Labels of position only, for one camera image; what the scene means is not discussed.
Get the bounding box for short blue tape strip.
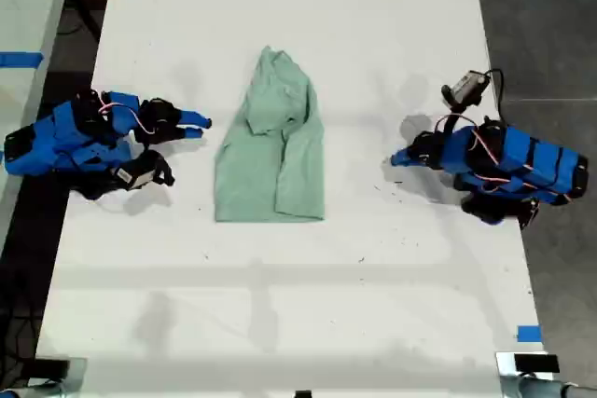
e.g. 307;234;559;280
516;324;544;344

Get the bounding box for metal table bracket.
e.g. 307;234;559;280
494;350;597;398

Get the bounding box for black box with cable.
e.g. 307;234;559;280
33;357;72;381

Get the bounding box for black floor cable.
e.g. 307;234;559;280
58;0;104;41

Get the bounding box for long blue tape strip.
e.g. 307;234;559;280
0;51;45;69

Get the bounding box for black box on metal bracket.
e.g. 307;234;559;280
512;353;561;375

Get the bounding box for pale green T-shirt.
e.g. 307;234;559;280
213;45;326;224

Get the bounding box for white side table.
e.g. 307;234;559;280
0;0;78;250

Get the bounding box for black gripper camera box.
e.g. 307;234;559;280
440;70;492;138
110;149;176;192

